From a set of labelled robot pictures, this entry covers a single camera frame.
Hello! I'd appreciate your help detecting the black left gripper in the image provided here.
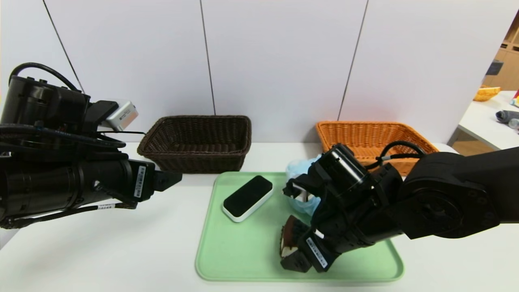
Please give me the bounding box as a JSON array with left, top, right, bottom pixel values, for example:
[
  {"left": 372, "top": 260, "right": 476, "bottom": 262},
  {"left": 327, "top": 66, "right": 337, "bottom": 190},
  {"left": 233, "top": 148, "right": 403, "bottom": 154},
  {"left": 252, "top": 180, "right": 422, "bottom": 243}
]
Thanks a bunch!
[{"left": 77, "top": 158, "right": 183, "bottom": 206}]

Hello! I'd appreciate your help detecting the black and white eraser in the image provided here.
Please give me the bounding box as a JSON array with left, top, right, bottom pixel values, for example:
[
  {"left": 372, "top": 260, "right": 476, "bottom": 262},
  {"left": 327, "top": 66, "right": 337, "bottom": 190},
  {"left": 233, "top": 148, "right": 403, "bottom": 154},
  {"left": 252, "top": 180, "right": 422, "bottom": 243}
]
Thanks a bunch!
[{"left": 222, "top": 175, "right": 274, "bottom": 223}]

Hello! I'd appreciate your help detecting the light blue bath loofah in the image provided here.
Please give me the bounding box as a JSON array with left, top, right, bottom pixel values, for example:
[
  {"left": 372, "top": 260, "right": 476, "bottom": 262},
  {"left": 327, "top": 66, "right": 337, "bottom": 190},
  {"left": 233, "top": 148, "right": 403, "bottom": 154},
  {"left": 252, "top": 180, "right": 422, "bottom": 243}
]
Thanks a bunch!
[{"left": 286, "top": 156, "right": 325, "bottom": 215}]

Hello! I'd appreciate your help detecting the chocolate cake slice toy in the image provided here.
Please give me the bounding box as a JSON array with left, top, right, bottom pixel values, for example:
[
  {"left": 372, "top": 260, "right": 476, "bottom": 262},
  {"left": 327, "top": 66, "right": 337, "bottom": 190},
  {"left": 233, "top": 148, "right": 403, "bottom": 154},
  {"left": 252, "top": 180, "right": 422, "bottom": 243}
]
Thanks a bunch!
[{"left": 279, "top": 215, "right": 311, "bottom": 260}]

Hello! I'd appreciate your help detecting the dark brown wicker basket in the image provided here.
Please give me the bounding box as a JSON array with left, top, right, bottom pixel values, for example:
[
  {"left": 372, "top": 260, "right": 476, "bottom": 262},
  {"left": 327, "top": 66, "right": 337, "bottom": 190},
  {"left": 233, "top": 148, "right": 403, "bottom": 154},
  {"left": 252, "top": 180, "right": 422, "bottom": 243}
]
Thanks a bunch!
[{"left": 137, "top": 116, "right": 252, "bottom": 174}]

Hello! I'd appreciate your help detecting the orange wicker basket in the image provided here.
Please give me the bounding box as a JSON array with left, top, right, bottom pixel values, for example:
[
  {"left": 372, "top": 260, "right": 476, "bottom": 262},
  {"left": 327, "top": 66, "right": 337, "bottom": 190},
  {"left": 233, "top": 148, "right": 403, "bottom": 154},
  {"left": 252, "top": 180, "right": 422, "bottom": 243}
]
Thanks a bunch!
[{"left": 315, "top": 121, "right": 439, "bottom": 176}]

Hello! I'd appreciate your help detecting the small yellow wicker basket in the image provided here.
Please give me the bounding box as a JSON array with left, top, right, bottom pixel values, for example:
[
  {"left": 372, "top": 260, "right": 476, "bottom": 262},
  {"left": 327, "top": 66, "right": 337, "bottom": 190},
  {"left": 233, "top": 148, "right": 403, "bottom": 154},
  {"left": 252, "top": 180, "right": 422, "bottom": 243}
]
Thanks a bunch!
[{"left": 473, "top": 86, "right": 501, "bottom": 102}]

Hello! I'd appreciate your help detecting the green plastic tray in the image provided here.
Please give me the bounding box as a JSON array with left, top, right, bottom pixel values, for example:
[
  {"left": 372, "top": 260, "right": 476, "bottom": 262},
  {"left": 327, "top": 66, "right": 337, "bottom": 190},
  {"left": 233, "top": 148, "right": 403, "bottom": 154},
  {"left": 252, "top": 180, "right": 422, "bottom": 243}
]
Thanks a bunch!
[{"left": 195, "top": 172, "right": 404, "bottom": 282}]

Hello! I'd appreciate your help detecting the white side table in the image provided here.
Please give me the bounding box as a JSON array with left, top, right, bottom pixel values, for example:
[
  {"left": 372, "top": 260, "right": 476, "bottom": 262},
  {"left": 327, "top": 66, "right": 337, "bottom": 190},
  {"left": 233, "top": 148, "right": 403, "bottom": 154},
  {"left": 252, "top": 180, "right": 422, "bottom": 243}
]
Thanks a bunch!
[{"left": 458, "top": 91, "right": 519, "bottom": 151}]

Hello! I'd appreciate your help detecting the grey rolled cloth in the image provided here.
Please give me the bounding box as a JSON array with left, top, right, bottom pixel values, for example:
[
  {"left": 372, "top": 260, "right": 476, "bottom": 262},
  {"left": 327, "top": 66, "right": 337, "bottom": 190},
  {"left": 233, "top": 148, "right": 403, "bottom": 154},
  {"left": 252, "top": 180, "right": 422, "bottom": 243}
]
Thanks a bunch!
[{"left": 495, "top": 110, "right": 519, "bottom": 124}]

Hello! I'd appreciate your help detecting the wooden shelf unit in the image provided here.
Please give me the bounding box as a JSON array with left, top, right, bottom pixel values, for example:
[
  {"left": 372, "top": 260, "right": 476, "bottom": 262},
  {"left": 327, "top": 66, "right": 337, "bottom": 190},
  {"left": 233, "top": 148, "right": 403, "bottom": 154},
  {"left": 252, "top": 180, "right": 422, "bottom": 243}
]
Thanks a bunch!
[{"left": 481, "top": 10, "right": 519, "bottom": 91}]

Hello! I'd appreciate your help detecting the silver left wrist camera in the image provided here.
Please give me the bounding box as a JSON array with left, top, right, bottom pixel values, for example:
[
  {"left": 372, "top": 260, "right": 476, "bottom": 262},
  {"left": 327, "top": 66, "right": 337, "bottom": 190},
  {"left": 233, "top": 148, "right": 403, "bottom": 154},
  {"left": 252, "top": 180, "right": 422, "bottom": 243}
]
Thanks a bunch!
[{"left": 105, "top": 101, "right": 139, "bottom": 131}]

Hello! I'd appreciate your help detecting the black labelled cable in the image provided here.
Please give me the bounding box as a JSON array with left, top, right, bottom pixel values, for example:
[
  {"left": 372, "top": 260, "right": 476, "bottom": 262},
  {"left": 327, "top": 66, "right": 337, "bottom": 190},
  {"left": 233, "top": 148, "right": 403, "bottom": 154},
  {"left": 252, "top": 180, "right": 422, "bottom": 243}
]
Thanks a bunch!
[{"left": 0, "top": 202, "right": 138, "bottom": 230}]

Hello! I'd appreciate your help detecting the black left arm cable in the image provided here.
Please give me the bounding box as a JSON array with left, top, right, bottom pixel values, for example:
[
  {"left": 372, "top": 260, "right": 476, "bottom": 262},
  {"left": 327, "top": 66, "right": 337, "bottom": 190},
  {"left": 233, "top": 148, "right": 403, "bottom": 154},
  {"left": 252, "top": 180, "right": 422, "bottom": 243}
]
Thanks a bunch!
[{"left": 8, "top": 62, "right": 81, "bottom": 92}]

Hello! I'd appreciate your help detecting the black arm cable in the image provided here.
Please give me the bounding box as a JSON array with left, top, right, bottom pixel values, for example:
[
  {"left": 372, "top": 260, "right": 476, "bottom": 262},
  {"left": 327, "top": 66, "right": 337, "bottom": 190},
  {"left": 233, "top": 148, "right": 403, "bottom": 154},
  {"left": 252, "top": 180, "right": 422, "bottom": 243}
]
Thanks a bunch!
[
  {"left": 364, "top": 140, "right": 426, "bottom": 169},
  {"left": 8, "top": 62, "right": 81, "bottom": 92}
]

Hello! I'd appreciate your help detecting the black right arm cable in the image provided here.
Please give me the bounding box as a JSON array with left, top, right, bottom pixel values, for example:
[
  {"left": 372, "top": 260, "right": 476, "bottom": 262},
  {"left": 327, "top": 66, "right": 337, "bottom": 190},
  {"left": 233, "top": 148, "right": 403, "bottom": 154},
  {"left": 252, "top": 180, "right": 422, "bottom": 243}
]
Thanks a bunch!
[{"left": 364, "top": 140, "right": 426, "bottom": 169}]

